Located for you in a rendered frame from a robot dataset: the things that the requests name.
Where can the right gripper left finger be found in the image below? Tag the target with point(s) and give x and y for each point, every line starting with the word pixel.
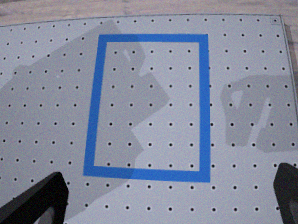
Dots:
pixel 46 200

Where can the blue tape rectangle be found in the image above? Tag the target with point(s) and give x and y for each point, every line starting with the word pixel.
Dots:
pixel 203 175

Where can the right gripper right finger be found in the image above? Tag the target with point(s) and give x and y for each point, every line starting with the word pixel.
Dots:
pixel 286 190

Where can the grey perforated breadboard plate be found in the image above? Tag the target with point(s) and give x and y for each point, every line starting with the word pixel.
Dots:
pixel 149 115

